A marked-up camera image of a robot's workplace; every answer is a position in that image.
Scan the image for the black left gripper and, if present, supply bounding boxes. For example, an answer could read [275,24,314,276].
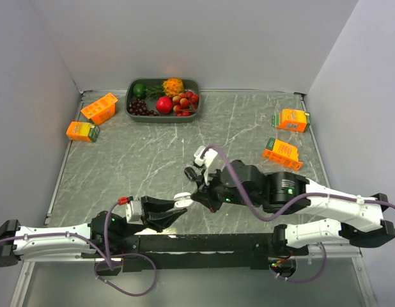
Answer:
[115,195,187,240]

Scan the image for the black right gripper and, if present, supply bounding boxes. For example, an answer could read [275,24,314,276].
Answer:
[190,163,262,212]

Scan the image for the white earbud charging case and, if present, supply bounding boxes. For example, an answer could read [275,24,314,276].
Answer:
[174,192,193,209]

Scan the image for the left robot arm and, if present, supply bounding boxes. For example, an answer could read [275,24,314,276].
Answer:
[0,193,193,268]

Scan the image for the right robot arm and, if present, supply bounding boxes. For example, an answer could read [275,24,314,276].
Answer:
[184,160,395,255]

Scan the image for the black earbud charging case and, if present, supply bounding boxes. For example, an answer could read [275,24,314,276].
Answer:
[184,166,198,182]

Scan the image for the red lychee bunch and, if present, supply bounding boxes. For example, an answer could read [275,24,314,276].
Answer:
[172,91,200,116]

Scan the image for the red apple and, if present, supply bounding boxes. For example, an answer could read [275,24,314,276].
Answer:
[156,97,173,114]

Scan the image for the dark grape bunch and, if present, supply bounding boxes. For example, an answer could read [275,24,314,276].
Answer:
[127,98,158,116]

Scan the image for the grey-green fruit tray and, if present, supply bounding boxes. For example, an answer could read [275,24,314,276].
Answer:
[125,77,203,123]

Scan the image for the orange green box left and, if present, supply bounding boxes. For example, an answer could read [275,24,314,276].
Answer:
[66,122,100,143]

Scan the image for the orange box back right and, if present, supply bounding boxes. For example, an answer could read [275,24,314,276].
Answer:
[272,109,311,132]

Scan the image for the green leafy sprig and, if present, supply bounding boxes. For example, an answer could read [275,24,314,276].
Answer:
[145,84,166,98]

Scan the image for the orange box back left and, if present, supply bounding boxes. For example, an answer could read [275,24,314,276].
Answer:
[81,93,118,125]

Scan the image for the green lime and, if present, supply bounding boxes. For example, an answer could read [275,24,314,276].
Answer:
[132,83,146,98]

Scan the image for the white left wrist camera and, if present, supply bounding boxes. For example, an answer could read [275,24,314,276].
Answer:
[118,196,143,223]

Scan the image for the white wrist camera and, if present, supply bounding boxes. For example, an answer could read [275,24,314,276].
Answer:
[194,146,224,185]
[118,196,143,223]

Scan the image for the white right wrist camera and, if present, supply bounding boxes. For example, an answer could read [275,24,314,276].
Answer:
[194,146,224,185]

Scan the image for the aluminium frame rail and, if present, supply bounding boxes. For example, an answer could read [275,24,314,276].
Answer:
[308,244,362,258]

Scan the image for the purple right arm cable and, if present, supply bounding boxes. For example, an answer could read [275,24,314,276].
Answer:
[203,144,395,284]

